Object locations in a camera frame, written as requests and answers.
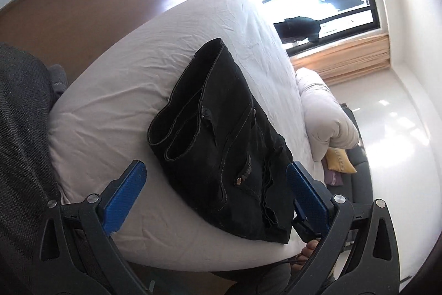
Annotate black denim pants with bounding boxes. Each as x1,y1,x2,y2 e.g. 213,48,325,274
147,38,294,244

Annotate right hand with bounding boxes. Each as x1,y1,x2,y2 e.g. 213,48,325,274
291,239,320,273

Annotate purple cushion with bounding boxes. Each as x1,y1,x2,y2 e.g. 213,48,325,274
324,168,343,186

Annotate yellow cushion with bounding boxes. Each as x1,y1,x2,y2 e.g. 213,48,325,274
325,147,357,174

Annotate dark grey sofa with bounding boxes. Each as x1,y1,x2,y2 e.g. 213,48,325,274
327,102,375,206

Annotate white pillow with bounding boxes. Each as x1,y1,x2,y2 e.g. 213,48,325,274
295,67,360,162

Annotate white bed mattress sheet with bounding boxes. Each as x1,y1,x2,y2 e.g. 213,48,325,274
49,0,324,272

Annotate black cloth on window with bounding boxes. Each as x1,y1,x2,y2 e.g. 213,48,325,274
274,16,321,43

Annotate brown wooden headboard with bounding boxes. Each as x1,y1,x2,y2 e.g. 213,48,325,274
1,0,169,82

